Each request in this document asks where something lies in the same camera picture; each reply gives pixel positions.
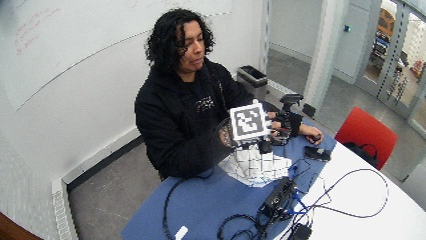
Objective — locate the small black object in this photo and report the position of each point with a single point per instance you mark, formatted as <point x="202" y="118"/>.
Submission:
<point x="314" y="138"/>

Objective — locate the black phone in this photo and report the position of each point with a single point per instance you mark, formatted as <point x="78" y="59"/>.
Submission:
<point x="316" y="153"/>

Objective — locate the white cube with black markers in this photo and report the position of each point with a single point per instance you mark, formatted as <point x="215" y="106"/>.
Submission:
<point x="247" y="121"/>

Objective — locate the black bag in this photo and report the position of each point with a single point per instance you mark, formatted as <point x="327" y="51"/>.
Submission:
<point x="360" y="151"/>

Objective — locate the red chair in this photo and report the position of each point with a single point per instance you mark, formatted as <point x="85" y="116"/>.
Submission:
<point x="366" y="135"/>

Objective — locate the white checked cloth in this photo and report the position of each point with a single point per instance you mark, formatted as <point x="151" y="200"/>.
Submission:
<point x="259" y="168"/>

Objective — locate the grey trash bin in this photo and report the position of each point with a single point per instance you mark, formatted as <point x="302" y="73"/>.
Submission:
<point x="253" y="78"/>

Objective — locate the black electronics box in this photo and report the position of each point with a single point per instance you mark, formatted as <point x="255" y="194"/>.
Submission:
<point x="277" y="199"/>

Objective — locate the the person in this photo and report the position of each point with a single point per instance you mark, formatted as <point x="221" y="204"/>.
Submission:
<point x="177" y="110"/>

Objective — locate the blue table mat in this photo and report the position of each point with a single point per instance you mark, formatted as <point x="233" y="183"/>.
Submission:
<point x="207" y="203"/>

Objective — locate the glass door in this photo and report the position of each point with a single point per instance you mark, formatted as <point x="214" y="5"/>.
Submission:
<point x="399" y="66"/>

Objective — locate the black power adapter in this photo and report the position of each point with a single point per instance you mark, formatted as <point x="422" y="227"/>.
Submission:
<point x="299" y="232"/>

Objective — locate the white tag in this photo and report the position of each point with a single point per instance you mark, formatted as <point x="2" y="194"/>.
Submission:
<point x="181" y="232"/>

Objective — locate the white perforated floor strip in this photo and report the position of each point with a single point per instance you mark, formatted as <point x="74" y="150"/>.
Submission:
<point x="61" y="213"/>

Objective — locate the black wall outlet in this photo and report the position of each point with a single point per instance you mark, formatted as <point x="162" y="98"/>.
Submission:
<point x="308" y="110"/>

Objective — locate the blue wall switch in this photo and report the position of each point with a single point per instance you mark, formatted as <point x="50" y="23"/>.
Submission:
<point x="346" y="28"/>

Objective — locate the white wall board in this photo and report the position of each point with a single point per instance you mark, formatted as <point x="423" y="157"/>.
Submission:
<point x="66" y="43"/>

